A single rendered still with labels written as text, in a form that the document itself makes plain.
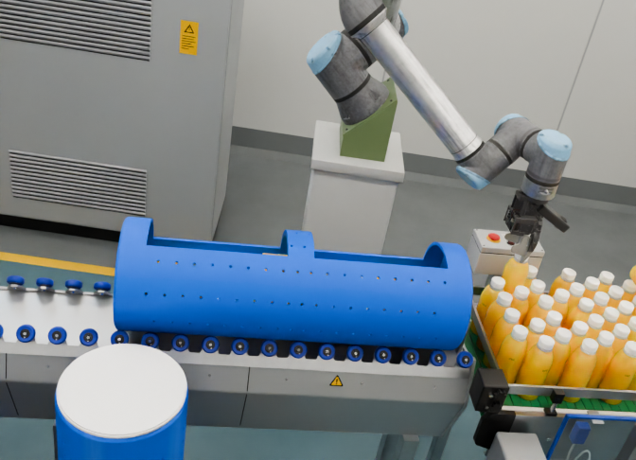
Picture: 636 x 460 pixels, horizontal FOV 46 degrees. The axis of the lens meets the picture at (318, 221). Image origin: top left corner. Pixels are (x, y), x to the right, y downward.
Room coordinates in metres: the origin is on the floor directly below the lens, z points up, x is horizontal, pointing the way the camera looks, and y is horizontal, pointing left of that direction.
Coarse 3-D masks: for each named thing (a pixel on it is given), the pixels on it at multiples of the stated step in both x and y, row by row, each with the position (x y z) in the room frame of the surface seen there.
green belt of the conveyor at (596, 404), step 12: (468, 336) 1.70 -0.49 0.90; (468, 348) 1.66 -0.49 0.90; (480, 360) 1.61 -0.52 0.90; (516, 396) 1.49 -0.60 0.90; (540, 396) 1.51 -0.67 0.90; (564, 408) 1.48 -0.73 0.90; (576, 408) 1.49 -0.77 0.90; (588, 408) 1.49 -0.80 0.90; (600, 408) 1.50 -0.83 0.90; (612, 408) 1.51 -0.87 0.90; (624, 408) 1.52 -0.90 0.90
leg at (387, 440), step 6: (384, 438) 1.67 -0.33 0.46; (390, 438) 1.66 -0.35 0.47; (396, 438) 1.66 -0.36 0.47; (384, 444) 1.66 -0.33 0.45; (390, 444) 1.66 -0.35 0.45; (396, 444) 1.67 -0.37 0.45; (378, 450) 1.70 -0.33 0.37; (384, 450) 1.66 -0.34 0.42; (390, 450) 1.66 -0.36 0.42; (378, 456) 1.68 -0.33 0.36; (384, 456) 1.66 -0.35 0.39; (390, 456) 1.66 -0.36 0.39
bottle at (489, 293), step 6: (486, 288) 1.74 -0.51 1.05; (492, 288) 1.73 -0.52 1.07; (486, 294) 1.73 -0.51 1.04; (492, 294) 1.72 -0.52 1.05; (498, 294) 1.72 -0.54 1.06; (480, 300) 1.74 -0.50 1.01; (486, 300) 1.72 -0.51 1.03; (492, 300) 1.71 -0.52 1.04; (480, 306) 1.73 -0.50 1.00; (486, 306) 1.71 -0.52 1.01; (480, 312) 1.72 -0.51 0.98; (480, 318) 1.72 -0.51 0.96; (474, 330) 1.72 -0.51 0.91
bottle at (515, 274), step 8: (512, 264) 1.77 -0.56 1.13; (520, 264) 1.77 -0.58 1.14; (504, 272) 1.78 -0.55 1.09; (512, 272) 1.76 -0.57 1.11; (520, 272) 1.76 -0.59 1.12; (504, 280) 1.77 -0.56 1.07; (512, 280) 1.76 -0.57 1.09; (520, 280) 1.76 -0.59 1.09; (504, 288) 1.76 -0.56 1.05; (512, 288) 1.76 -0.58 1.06
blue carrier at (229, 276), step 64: (128, 256) 1.40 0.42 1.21; (192, 256) 1.43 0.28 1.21; (256, 256) 1.47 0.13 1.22; (320, 256) 1.70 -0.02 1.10; (384, 256) 1.73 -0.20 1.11; (448, 256) 1.60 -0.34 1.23; (128, 320) 1.34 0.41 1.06; (192, 320) 1.37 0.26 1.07; (256, 320) 1.39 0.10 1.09; (320, 320) 1.42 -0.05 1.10; (384, 320) 1.45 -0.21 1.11; (448, 320) 1.48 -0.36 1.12
